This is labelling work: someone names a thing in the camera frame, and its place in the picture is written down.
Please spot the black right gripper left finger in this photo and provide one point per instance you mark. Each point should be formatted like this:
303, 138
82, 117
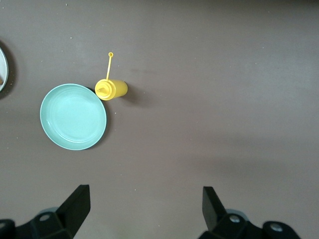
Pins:
72, 211

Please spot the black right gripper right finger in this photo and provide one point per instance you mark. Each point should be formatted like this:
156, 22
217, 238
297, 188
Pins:
214, 211

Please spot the green plate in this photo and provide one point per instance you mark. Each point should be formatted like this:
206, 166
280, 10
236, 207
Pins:
73, 117

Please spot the beige plate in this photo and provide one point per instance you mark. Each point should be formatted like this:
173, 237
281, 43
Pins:
3, 69

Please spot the yellow mustard squeeze bottle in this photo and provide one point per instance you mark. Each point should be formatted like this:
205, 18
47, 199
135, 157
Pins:
112, 89

